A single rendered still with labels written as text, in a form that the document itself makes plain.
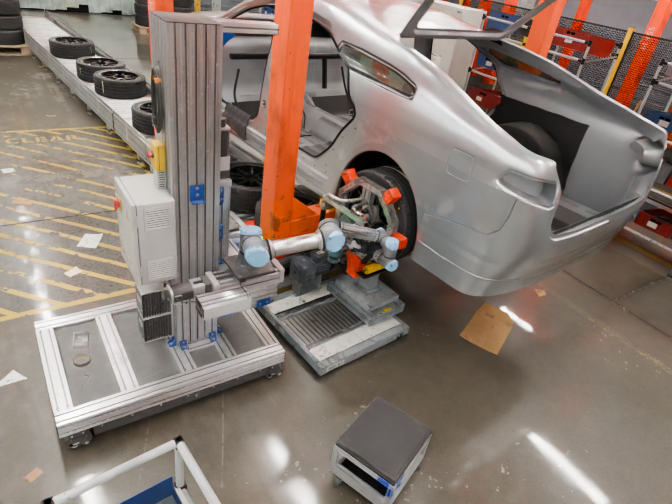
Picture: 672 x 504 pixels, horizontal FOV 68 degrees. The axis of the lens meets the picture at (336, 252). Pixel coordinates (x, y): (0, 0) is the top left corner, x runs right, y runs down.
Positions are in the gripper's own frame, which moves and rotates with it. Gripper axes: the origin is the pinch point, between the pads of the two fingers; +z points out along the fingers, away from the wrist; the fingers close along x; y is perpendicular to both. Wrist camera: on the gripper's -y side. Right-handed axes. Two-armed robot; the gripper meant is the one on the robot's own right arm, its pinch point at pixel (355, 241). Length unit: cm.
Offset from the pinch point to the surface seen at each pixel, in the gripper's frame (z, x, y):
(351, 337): -10, -5, -75
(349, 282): 28, -31, -60
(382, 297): 1, -41, -60
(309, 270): 39, 1, -46
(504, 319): -52, -136, -81
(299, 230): 60, -2, -24
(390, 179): 8.9, -30.8, 34.1
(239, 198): 152, -5, -41
